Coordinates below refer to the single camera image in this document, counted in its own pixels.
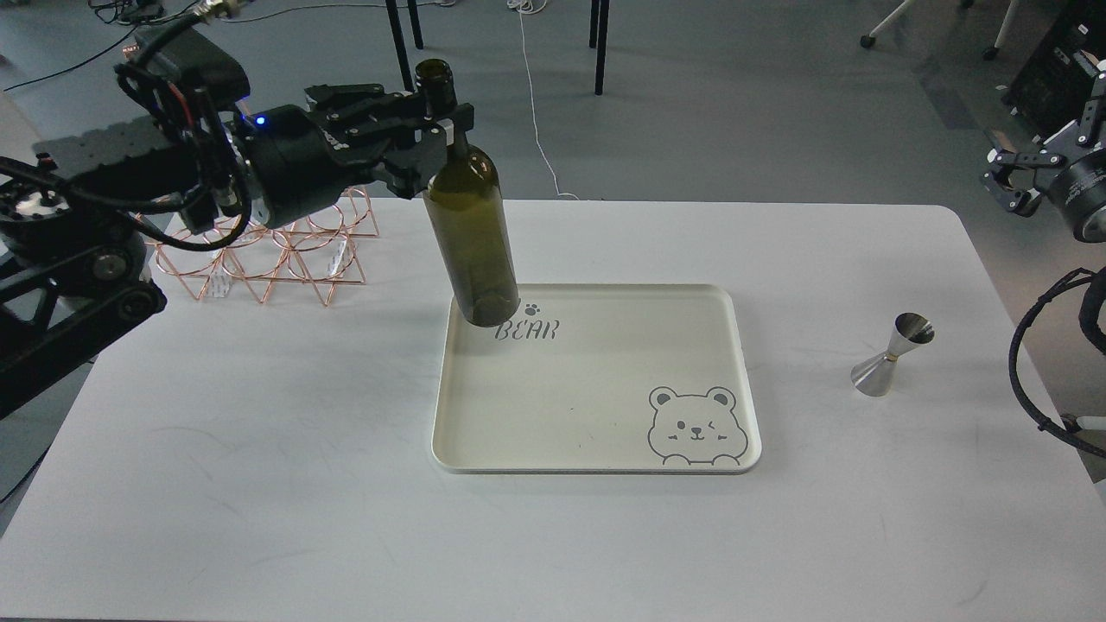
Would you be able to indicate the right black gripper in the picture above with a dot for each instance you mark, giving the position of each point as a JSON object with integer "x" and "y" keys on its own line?
{"x": 1070, "y": 166}

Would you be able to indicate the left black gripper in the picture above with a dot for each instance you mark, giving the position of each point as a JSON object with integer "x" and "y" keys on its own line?
{"x": 298, "y": 162}

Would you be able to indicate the dark green wine bottle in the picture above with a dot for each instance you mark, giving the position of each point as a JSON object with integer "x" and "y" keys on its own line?
{"x": 465, "y": 207}

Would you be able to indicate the silver steel jigger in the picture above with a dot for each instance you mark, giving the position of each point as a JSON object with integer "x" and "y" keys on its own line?
{"x": 874, "y": 377}

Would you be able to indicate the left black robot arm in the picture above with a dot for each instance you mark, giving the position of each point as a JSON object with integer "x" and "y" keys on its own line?
{"x": 194, "y": 172}

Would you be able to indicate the black table legs left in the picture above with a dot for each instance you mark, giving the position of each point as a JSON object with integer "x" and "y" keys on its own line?
{"x": 400, "y": 43}

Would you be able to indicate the black table legs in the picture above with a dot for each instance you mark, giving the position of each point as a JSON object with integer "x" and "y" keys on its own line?
{"x": 400, "y": 43}
{"x": 598, "y": 25}

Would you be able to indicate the black equipment case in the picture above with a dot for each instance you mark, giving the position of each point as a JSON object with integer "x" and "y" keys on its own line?
{"x": 1051, "y": 88}

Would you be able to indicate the black table legs right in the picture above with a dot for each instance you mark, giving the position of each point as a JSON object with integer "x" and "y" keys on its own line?
{"x": 598, "y": 25}

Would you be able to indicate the cream bear serving tray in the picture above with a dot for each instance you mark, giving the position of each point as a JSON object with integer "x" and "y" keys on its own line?
{"x": 599, "y": 378}

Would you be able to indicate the copper wire bottle rack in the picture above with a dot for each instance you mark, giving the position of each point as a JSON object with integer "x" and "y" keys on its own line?
{"x": 316, "y": 250}

